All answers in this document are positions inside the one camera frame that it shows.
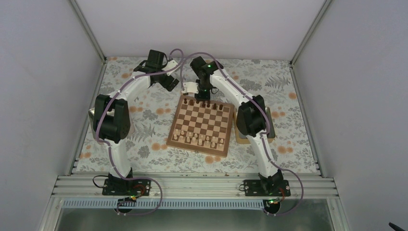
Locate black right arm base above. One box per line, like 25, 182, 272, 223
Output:
239, 180, 291, 197

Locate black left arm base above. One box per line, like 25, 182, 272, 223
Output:
102, 177, 151, 197

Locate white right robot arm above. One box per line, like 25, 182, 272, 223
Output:
190, 56, 279, 196

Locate metal tin under left arm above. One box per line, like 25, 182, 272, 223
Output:
88, 108, 135, 138

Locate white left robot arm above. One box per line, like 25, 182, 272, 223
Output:
92, 50, 180, 195

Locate wooden chessboard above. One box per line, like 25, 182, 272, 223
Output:
166, 95, 235, 158

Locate yellow metal tin box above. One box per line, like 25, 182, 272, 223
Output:
233, 107, 276, 144

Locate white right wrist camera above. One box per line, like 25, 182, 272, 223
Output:
181, 82, 199, 95

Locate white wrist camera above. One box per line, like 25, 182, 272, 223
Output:
181, 82, 199, 95
162, 60, 178, 76

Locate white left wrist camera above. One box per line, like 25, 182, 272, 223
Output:
162, 60, 178, 76

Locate aluminium rail frame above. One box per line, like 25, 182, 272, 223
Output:
51, 174, 339, 199

